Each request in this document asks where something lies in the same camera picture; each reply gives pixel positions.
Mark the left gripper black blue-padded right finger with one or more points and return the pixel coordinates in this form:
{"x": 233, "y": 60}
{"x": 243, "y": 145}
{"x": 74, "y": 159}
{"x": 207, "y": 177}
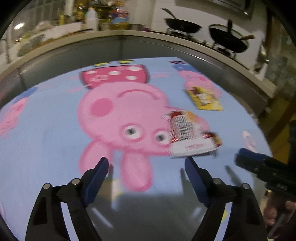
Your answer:
{"x": 245, "y": 220}

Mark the cooking oil bottle blue label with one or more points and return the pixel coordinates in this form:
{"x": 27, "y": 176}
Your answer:
{"x": 119, "y": 19}

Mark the round black grid lid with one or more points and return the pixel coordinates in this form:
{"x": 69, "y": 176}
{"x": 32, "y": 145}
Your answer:
{"x": 32, "y": 44}

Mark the steel range hood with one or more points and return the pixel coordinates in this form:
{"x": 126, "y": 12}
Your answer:
{"x": 245, "y": 7}

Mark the right hand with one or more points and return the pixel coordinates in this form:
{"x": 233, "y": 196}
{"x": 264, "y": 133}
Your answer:
{"x": 276, "y": 205}

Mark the blue cartoon pig tablecloth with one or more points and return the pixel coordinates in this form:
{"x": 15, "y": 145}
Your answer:
{"x": 58, "y": 129}

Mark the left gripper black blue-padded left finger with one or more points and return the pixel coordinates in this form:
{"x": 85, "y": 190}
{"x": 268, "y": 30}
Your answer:
{"x": 47, "y": 221}

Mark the black wok with lid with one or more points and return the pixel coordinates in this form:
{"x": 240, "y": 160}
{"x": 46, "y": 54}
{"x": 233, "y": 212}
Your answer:
{"x": 230, "y": 39}

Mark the grey cabinet fronts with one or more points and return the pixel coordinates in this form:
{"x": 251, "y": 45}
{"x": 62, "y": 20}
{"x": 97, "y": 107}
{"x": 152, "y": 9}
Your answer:
{"x": 75, "y": 52}

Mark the red white snack wrapper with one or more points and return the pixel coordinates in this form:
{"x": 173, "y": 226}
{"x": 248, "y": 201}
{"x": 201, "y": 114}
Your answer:
{"x": 190, "y": 135}

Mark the white plastic jug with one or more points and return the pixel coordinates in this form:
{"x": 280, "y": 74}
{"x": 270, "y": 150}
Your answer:
{"x": 91, "y": 19}

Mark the steel pot lid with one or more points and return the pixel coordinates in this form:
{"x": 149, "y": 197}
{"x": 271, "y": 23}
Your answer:
{"x": 262, "y": 57}

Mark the yellow snack wrapper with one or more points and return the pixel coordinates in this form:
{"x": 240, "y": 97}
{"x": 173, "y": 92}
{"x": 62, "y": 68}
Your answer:
{"x": 204, "y": 99}

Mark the black frying pan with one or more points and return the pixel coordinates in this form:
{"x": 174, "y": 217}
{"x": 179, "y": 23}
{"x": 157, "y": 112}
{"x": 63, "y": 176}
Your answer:
{"x": 180, "y": 25}

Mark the black gas stove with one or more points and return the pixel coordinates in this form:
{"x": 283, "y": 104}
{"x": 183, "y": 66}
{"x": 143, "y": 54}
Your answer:
{"x": 205, "y": 40}

